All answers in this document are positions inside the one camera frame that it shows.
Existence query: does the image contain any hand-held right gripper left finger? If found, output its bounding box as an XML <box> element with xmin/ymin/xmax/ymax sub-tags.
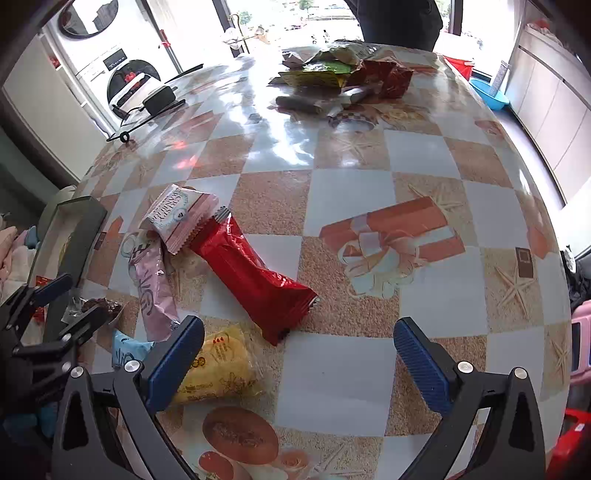
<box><xmin>51</xmin><ymin>315</ymin><xmax>206</xmax><ymax>480</ymax></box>

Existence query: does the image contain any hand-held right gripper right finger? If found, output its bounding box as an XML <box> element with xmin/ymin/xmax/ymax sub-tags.
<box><xmin>394</xmin><ymin>318</ymin><xmax>548</xmax><ymax>480</ymax></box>

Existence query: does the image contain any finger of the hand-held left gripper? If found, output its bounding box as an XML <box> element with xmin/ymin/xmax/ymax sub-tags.
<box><xmin>0</xmin><ymin>274</ymin><xmax>75</xmax><ymax>329</ymax></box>
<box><xmin>13</xmin><ymin>305</ymin><xmax>110</xmax><ymax>357</ymax></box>

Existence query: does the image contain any brown chocolate candy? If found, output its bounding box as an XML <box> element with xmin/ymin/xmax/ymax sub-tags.
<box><xmin>69</xmin><ymin>296</ymin><xmax>124</xmax><ymax>325</ymax></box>

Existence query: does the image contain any yellow snack packet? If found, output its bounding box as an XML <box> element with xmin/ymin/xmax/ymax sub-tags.
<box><xmin>173</xmin><ymin>323</ymin><xmax>259</xmax><ymax>407</ymax></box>

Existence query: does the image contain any light blue snack packet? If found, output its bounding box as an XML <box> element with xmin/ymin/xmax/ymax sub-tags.
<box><xmin>112</xmin><ymin>329</ymin><xmax>158</xmax><ymax>370</ymax></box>

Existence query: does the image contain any cardboard box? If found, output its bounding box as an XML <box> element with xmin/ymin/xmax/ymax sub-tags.
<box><xmin>28</xmin><ymin>195</ymin><xmax>108</xmax><ymax>333</ymax></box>

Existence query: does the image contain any long pink snack packet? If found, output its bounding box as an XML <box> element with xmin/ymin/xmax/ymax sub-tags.
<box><xmin>124</xmin><ymin>231</ymin><xmax>181</xmax><ymax>342</ymax></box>

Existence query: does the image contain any red snack packet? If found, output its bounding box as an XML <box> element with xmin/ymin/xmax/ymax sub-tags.
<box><xmin>189</xmin><ymin>208</ymin><xmax>320</xmax><ymax>347</ymax></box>

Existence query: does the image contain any pink white snack packet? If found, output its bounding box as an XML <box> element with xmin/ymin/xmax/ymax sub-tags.
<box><xmin>141</xmin><ymin>184</ymin><xmax>219</xmax><ymax>256</ymax></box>

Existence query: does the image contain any pink plastic toy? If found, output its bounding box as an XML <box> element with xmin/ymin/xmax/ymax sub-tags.
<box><xmin>566</xmin><ymin>300</ymin><xmax>591</xmax><ymax>384</ymax></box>

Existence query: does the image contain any red plastic stool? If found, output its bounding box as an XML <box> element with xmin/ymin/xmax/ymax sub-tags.
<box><xmin>545</xmin><ymin>408</ymin><xmax>591</xmax><ymax>480</ymax></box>

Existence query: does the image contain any black cloth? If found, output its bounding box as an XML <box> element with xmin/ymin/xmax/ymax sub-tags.
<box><xmin>561</xmin><ymin>249</ymin><xmax>591</xmax><ymax>315</ymax></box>

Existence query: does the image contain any white tall cabinet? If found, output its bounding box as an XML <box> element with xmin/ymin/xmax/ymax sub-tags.
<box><xmin>0</xmin><ymin>32</ymin><xmax>95</xmax><ymax>185</ymax></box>

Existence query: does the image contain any folding chair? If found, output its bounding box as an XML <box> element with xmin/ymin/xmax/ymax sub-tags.
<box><xmin>108</xmin><ymin>64</ymin><xmax>205</xmax><ymax>121</ymax></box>

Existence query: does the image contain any white washing machine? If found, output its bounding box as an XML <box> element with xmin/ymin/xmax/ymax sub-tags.
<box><xmin>41</xmin><ymin>0</ymin><xmax>183</xmax><ymax>132</ymax></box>

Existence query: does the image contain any blue plastic basin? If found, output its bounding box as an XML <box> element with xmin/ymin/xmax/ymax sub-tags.
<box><xmin>468</xmin><ymin>78</ymin><xmax>511</xmax><ymax>112</ymax></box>

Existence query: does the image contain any red plastic basket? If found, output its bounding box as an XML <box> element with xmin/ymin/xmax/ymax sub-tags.
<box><xmin>443</xmin><ymin>55</ymin><xmax>476</xmax><ymax>81</ymax></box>

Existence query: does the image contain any pile of snack packets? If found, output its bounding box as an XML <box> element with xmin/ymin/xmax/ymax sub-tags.
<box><xmin>269</xmin><ymin>41</ymin><xmax>414</xmax><ymax>104</ymax></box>

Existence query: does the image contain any black power adapter with cable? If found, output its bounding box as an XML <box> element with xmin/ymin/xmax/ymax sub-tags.
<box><xmin>106</xmin><ymin>98</ymin><xmax>186</xmax><ymax>143</ymax></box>

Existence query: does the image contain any white wall cabinet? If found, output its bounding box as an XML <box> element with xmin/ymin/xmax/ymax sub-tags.
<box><xmin>505</xmin><ymin>18</ymin><xmax>591</xmax><ymax>204</ymax></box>

